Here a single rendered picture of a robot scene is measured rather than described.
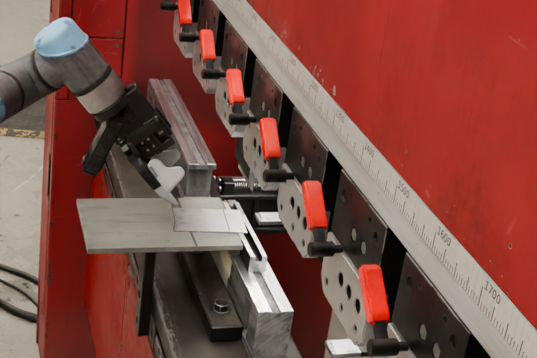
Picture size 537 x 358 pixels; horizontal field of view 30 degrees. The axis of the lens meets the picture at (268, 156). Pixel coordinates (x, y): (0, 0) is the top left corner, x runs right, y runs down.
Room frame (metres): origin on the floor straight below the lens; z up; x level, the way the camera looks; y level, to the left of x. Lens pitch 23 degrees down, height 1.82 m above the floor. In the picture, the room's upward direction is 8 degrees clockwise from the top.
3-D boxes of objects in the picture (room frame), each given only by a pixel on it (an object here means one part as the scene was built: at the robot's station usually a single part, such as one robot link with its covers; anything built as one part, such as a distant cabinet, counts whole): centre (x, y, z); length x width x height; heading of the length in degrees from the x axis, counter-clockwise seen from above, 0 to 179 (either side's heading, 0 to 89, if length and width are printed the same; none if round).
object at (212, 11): (1.81, 0.11, 1.26); 0.15 x 0.09 x 0.17; 19
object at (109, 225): (1.55, 0.17, 1.00); 0.26 x 0.18 x 0.01; 109
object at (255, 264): (1.57, 0.02, 0.99); 0.20 x 0.03 x 0.03; 19
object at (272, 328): (1.54, 0.02, 0.92); 0.39 x 0.06 x 0.10; 19
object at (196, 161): (2.11, 0.21, 0.92); 0.50 x 0.06 x 0.10; 19
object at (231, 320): (1.54, 0.08, 0.89); 0.30 x 0.05 x 0.03; 19
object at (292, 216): (1.24, -0.09, 1.26); 0.15 x 0.09 x 0.17; 19
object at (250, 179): (1.59, 0.03, 1.13); 0.10 x 0.02 x 0.10; 19
